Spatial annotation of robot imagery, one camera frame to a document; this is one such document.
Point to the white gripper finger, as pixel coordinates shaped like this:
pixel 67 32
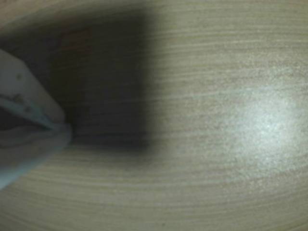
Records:
pixel 26 154
pixel 21 86

